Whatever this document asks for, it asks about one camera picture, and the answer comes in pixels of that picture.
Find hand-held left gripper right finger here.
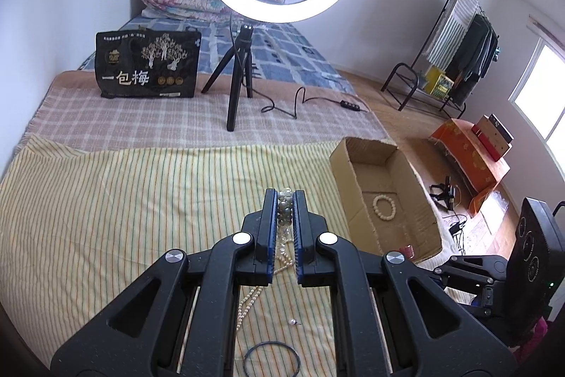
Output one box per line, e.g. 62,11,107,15
293,190,517,377

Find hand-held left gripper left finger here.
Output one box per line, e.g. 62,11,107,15
50,188,279,377

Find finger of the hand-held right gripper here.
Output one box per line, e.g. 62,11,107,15
435,255,508,294
459,286,506,319

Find grey glass bead bracelet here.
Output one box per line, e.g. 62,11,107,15
277,186,296,228

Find pearl necklace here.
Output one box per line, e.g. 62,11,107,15
235,222,296,334

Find cardboard box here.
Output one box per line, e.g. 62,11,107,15
329,136,443,265

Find black hair tie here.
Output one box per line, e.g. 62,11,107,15
243,342,302,377

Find pink cloth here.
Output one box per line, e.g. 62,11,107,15
514,313,552,364

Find small black stand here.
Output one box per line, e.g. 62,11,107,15
430,176,457,210

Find orange cloth covered box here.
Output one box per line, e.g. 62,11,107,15
430,118,510,214

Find tan and red box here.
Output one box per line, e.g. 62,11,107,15
471,116,513,161

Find dark flat box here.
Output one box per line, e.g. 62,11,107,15
487,114,515,145

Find black tripod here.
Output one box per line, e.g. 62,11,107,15
201,24,254,132

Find window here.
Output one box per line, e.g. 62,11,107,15
507,37,565,152

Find yellow striped cloth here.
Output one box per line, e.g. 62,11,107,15
0,134,460,377

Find brown plaid blanket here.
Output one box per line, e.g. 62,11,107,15
13,70,391,157

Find yellow crate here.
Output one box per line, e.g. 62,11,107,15
424,65,455,99

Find black printed bag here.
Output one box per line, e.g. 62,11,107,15
95,30,202,99

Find dark hanging clothes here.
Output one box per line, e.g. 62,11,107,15
446,12,501,106

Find window roller blind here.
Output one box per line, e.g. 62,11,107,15
527,15,565,51

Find striped hanging cloth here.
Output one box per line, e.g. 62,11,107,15
426,0,480,73

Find black clothes rack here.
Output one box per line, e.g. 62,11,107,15
382,0,501,119

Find black cables bundle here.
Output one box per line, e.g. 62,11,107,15
441,213,471,254

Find white bead bracelet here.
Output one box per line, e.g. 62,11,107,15
373,194,397,221

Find black cable with remote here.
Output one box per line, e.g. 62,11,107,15
230,12,368,119

